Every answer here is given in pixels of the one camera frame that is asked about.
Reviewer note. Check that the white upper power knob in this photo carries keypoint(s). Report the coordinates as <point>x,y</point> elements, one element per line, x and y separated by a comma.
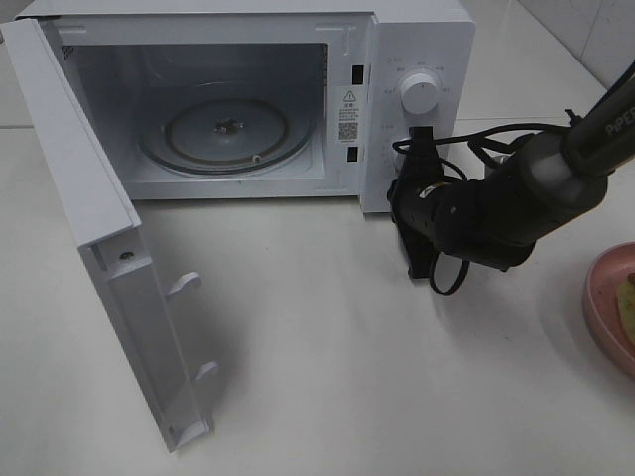
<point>420,92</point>

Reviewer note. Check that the pink plate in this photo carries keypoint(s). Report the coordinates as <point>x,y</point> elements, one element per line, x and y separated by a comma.
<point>600,305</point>

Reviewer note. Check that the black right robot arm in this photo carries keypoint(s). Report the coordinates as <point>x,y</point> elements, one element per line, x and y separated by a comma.
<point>489,196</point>

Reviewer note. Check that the white bread sandwich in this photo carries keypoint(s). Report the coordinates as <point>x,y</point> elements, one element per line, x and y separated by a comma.
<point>625,300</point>

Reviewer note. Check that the white warning label sticker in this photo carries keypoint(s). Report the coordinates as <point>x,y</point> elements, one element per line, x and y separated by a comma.
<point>348,114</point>

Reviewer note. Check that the white microwave oven body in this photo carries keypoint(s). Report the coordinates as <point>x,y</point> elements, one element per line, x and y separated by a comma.
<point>116,52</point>

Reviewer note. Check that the glass turntable plate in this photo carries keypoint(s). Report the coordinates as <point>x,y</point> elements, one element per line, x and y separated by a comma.
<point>227,129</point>

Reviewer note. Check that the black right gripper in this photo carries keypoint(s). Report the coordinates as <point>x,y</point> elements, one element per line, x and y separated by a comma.
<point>425,203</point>

